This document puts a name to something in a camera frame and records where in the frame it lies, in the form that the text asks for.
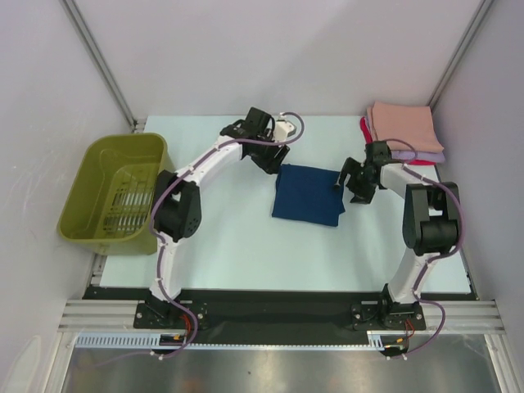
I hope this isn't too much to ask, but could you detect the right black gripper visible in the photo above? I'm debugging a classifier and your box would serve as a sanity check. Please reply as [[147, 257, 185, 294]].
[[332, 157, 377, 205]]

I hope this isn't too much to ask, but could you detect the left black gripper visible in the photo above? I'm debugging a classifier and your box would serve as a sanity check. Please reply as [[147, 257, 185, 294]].
[[249, 129, 289, 175]]

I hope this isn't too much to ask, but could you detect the dark blue t shirt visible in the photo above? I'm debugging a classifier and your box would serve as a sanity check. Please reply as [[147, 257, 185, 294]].
[[271, 164, 346, 228]]

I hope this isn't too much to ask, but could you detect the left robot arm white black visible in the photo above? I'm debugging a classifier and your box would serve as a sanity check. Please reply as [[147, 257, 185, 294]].
[[145, 107, 305, 328]]

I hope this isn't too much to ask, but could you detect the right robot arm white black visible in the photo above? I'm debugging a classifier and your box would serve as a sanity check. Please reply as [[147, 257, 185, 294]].
[[334, 142, 464, 330]]

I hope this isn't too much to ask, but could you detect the folded red t shirt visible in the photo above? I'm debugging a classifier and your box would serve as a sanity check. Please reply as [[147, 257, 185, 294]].
[[359, 115, 438, 167]]

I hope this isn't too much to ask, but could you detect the folded lilac t shirt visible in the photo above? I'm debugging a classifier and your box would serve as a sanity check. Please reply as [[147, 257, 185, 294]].
[[365, 106, 446, 164]]

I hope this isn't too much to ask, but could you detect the folded pink t shirt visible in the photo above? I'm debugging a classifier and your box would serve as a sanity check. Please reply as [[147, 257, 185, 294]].
[[367, 102, 444, 153]]

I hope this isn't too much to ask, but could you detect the olive green plastic basket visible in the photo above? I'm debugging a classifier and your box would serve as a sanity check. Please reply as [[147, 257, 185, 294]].
[[57, 133, 174, 255]]

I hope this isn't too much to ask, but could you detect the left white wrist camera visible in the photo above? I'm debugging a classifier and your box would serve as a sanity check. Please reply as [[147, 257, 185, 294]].
[[273, 117, 296, 142]]

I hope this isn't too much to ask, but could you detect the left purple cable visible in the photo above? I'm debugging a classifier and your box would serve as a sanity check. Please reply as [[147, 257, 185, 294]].
[[149, 111, 306, 361]]

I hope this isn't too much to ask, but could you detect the purple cable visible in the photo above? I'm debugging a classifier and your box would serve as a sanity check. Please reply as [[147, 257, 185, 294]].
[[149, 111, 306, 361], [384, 138, 468, 360]]

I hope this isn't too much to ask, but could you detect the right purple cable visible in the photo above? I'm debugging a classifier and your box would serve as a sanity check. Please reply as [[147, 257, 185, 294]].
[[384, 138, 468, 360]]

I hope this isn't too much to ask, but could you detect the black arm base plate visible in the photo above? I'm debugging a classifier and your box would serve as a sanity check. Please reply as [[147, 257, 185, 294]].
[[133, 289, 427, 346]]

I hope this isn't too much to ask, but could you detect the right aluminium frame post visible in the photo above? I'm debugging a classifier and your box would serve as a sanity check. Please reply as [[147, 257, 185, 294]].
[[427, 0, 496, 111]]

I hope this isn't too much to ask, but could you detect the aluminium frame post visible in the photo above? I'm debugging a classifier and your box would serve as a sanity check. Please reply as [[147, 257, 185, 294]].
[[59, 0, 138, 133], [427, 0, 496, 111]]

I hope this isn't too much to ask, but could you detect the white slotted cable duct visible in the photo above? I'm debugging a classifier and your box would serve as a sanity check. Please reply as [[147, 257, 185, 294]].
[[75, 332, 406, 351]]

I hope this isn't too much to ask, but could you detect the left aluminium frame post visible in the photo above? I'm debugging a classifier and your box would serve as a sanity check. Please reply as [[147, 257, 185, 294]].
[[59, 0, 138, 133]]

